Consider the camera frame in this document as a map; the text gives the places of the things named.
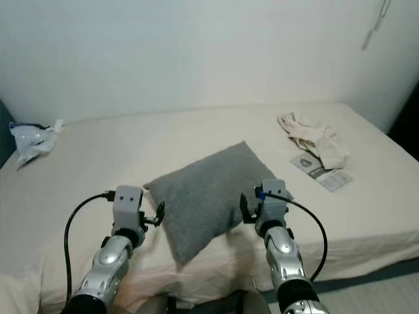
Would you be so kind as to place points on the cream sheeted bed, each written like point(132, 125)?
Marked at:
point(105, 154)

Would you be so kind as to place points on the white grey printed booklet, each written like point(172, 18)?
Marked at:
point(334, 178)

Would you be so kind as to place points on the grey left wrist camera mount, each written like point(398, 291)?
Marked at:
point(127, 203)

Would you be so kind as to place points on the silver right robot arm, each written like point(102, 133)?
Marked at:
point(287, 252)

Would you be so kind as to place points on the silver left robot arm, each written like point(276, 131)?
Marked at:
point(108, 268)

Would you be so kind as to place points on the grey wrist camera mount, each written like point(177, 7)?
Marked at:
point(127, 203)
point(275, 204)

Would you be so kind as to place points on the white wardrobe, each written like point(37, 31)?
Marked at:
point(393, 59)

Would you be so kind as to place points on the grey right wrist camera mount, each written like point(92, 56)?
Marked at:
point(275, 204)

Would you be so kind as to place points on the grey pillow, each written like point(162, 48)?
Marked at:
point(206, 193)

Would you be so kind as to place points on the crumpled cream garment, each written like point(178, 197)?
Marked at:
point(321, 140)

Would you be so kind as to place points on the crumpled clear plastic bag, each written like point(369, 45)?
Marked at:
point(33, 139)

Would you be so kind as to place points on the dark grey robot legs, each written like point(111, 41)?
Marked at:
point(249, 303)

